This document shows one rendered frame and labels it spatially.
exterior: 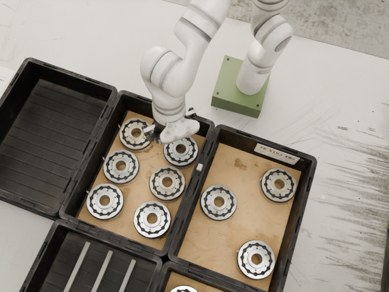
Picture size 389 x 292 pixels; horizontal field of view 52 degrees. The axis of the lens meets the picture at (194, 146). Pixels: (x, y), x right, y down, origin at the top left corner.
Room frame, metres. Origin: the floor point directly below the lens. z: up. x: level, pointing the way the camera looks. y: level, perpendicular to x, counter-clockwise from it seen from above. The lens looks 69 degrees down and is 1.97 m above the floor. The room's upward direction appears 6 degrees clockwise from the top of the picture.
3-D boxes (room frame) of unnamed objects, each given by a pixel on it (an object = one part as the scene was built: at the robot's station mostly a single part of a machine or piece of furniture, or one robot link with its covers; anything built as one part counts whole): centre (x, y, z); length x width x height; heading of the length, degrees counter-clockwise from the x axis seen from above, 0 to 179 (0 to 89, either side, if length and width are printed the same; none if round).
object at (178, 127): (0.38, 0.06, 1.17); 0.11 x 0.09 x 0.06; 30
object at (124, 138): (0.44, 0.18, 0.86); 0.10 x 0.10 x 0.01
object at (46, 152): (0.39, 0.43, 0.87); 0.40 x 0.30 x 0.11; 166
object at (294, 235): (0.25, -0.15, 0.92); 0.40 x 0.30 x 0.02; 166
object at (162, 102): (0.40, 0.07, 1.27); 0.09 x 0.07 x 0.15; 58
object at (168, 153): (0.41, 0.04, 0.86); 0.10 x 0.10 x 0.01
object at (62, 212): (0.32, 0.14, 0.92); 0.40 x 0.30 x 0.02; 166
